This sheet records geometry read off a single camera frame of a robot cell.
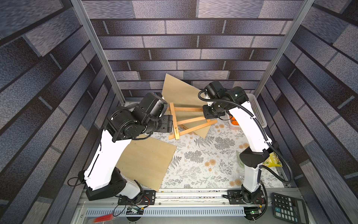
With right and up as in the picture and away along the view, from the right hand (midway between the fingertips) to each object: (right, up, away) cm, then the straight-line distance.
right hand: (205, 114), depth 73 cm
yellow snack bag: (+43, -29, +10) cm, 53 cm away
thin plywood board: (-37, -31, +19) cm, 52 cm away
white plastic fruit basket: (+46, +9, +37) cm, 59 cm away
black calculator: (+42, -48, -4) cm, 64 cm away
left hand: (-19, -3, -15) cm, 24 cm away
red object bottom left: (-52, -53, -4) cm, 75 cm away
